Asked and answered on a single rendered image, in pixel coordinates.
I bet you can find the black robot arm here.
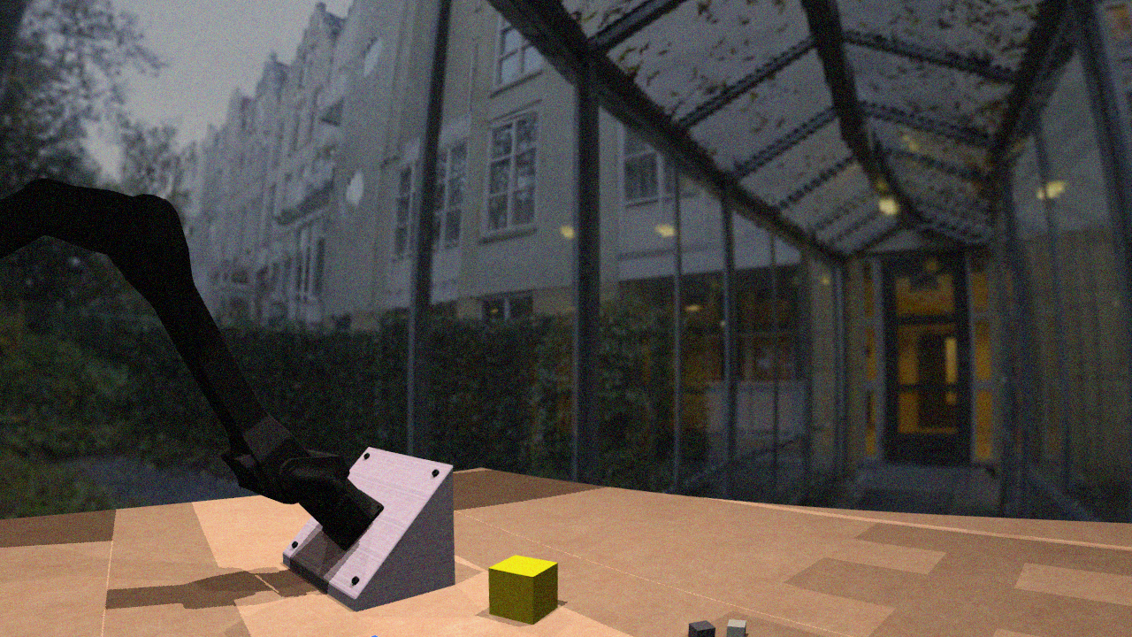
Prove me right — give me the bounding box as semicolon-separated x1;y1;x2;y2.
0;178;385;550

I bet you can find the yellow cube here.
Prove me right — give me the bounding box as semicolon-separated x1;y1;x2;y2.
488;556;558;625

